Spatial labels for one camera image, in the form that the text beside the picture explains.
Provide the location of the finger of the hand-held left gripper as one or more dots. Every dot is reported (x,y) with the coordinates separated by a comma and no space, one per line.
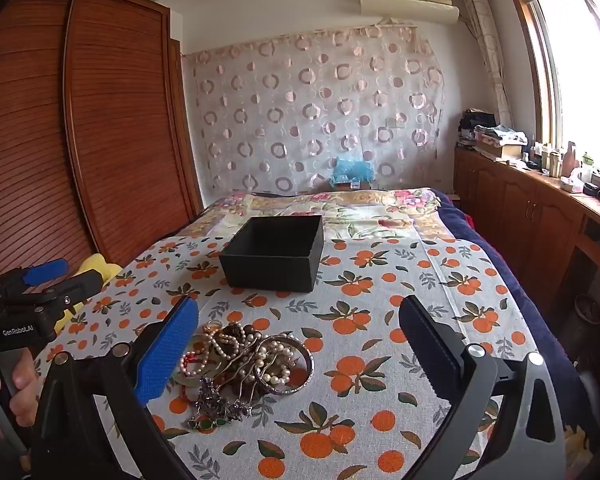
(45,271)
(75,287)

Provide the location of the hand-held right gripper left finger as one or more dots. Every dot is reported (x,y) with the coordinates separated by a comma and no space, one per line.
(165,350)

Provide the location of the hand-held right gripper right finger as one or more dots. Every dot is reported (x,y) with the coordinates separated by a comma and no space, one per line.
(427,345)

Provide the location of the purple rhinestone jewelry piece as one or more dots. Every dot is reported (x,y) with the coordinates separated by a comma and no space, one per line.
(215,397)

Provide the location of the silver wavy hair sticks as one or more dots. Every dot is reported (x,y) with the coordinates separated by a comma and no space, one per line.
(247,377)

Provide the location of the silver metal bangle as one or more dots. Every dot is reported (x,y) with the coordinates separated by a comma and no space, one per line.
(308,360)

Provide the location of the black cardboard box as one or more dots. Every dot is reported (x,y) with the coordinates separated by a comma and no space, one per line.
(280,255)

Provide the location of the person's left hand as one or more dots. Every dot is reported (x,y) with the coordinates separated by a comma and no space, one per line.
(22,382)

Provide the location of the yellow plush toy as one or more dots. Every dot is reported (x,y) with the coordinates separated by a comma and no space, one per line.
(97,266)

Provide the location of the orange fruit print cloth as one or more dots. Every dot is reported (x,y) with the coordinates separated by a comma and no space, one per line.
(370,385)

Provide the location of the green stone pendant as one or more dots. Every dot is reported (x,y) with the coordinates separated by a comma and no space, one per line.
(207,423)

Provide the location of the navy blue blanket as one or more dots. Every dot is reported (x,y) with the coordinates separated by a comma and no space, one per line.
(500,270)

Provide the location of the floral quilt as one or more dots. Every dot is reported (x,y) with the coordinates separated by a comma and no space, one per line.
(360,215)

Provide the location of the brown wooden wardrobe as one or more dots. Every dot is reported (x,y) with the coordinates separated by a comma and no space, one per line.
(105,135)

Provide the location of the wooden side cabinet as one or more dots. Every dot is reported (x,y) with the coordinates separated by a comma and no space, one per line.
(520,200)

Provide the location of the tissue box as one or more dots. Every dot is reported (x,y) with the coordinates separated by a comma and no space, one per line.
(572,182)

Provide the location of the stack of clothes and books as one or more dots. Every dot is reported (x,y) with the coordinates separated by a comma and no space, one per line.
(490,135)

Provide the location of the sheer circle pattern curtain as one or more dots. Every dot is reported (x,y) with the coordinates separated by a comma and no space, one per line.
(305,110)

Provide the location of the patterned window curtain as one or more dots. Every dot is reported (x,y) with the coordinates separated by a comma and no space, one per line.
(486,35)

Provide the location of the window with wooden frame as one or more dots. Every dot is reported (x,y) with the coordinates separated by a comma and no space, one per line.
(575,80)

